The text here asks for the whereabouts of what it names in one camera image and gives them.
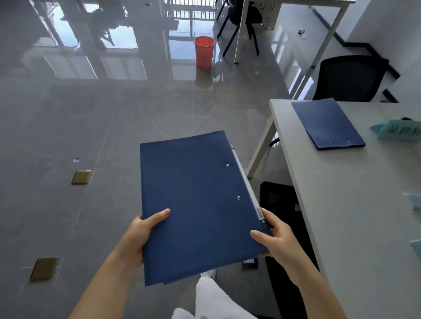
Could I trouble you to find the person's right forearm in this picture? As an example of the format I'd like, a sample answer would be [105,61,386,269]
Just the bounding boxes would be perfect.
[292,264,362,319]

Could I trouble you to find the brass floor socket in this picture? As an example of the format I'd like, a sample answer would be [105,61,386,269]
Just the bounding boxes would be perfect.
[29,255,59,284]
[71,169,93,187]

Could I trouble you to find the red plastic bucket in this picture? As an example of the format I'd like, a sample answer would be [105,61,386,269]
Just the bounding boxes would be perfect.
[192,35,216,70]

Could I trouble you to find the person's right hand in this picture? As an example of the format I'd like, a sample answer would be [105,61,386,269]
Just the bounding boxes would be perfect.
[247,207,320,289]

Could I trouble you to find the white drawer cabinet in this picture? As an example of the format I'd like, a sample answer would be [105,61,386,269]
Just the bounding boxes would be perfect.
[252,0,278,30]

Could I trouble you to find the small white note pad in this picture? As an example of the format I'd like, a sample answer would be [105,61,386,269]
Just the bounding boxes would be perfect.
[403,193,421,211]

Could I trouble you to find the blue folder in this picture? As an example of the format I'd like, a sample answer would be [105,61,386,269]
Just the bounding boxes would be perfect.
[132,126,280,294]
[288,95,369,154]

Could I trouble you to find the person's white clothing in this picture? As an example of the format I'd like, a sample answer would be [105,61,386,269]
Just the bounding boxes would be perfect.
[143,265,279,319]

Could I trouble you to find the person's left hand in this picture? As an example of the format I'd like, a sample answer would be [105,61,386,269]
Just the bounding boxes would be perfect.
[115,205,172,271]

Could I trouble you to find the person's left forearm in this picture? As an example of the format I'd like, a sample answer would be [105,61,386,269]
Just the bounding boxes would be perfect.
[67,247,145,319]

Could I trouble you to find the black office chair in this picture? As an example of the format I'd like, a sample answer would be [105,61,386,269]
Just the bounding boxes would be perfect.
[252,181,324,319]
[214,0,264,59]
[311,52,391,105]

